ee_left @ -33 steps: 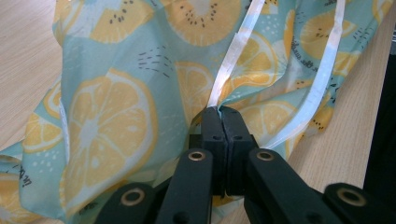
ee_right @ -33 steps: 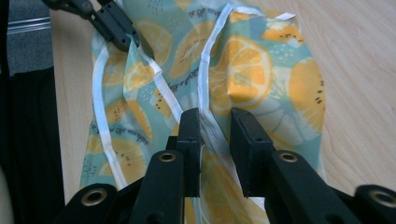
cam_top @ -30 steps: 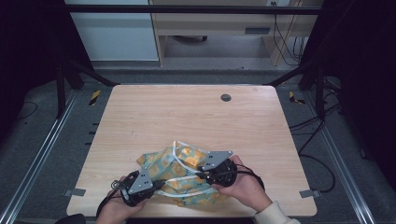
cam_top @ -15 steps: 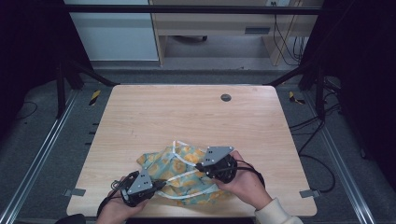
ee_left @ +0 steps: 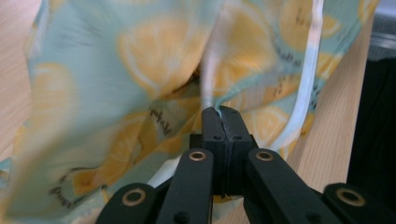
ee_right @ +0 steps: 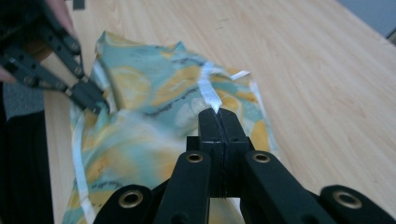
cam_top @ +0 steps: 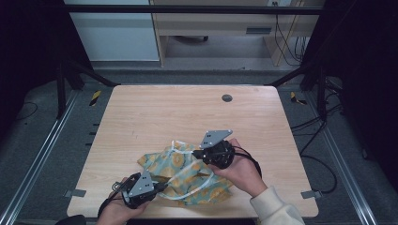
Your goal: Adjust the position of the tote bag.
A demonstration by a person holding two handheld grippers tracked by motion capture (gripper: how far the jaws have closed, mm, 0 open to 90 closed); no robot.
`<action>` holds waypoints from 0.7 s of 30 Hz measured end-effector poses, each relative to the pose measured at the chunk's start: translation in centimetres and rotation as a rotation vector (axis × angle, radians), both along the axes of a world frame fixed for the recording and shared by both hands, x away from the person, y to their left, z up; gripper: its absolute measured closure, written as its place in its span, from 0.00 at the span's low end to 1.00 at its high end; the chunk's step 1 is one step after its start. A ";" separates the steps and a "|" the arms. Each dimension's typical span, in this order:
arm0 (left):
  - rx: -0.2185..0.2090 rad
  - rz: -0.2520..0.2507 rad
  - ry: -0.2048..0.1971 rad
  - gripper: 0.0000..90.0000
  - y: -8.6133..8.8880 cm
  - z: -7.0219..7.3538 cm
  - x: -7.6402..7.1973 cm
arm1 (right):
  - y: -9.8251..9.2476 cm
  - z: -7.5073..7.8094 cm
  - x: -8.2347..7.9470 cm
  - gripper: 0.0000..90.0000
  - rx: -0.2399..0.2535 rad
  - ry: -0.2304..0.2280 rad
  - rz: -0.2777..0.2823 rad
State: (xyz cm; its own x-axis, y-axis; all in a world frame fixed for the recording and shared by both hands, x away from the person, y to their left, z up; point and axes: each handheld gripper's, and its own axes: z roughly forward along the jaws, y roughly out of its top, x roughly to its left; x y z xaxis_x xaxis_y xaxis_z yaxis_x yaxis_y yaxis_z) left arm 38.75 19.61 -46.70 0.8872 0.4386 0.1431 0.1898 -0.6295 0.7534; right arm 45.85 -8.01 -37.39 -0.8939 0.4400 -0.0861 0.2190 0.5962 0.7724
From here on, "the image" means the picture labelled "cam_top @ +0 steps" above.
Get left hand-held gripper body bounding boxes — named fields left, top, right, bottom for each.
left=112, top=169, right=160, bottom=210

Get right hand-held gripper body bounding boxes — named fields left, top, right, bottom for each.
left=198, top=128, right=237, bottom=171

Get teal orange-print cloth garment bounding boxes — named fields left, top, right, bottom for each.
left=136, top=140, right=235, bottom=208

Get person's right hand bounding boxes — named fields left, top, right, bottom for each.
left=207, top=138, right=269, bottom=199

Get person's left hand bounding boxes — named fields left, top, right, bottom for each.
left=96, top=176, right=152, bottom=225

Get person's dark clothing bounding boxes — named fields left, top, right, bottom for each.
left=125, top=217, right=258, bottom=225

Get yellow black striped tape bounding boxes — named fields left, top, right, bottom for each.
left=289, top=91, right=308, bottom=106
left=88, top=89, right=103, bottom=108

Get black metal stand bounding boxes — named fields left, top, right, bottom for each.
left=55, top=59, right=122, bottom=120
left=265, top=59, right=330, bottom=122

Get light wooden desk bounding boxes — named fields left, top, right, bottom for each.
left=149, top=0, right=326, bottom=68

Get grey desk label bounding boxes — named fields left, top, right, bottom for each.
left=245, top=26, right=273, bottom=36

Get white cabinet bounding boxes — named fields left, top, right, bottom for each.
left=63, top=0, right=161, bottom=62

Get black curtain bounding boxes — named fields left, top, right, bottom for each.
left=298, top=0, right=398, bottom=191
left=0, top=0, right=93, bottom=143

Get right hand-held gripper black cable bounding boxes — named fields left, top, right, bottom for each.
left=232, top=145, right=263, bottom=179

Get hand-held gripper black cable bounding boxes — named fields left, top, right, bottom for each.
left=97, top=173, right=139, bottom=218
left=232, top=145, right=263, bottom=179

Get left hand-held gripper black cable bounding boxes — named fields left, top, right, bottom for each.
left=97, top=173, right=139, bottom=218

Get grey metal table bracket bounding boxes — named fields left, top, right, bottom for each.
left=300, top=189, right=323, bottom=200
left=63, top=188, right=87, bottom=199

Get bundle of black floor cables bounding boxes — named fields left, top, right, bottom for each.
left=290, top=102, right=344, bottom=155

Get aluminium floor rail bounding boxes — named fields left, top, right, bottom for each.
left=0, top=89, right=81, bottom=225
left=303, top=91, right=380, bottom=225

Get black looped floor cable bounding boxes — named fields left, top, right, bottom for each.
left=299, top=154, right=339, bottom=195

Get hanging black desk cables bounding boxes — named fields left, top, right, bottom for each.
left=272, top=1, right=310, bottom=68

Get thin black floor cable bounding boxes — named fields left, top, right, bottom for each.
left=18, top=100, right=39, bottom=122

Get black horizontal frame bar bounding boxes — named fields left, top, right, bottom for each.
left=62, top=4, right=325, bottom=16

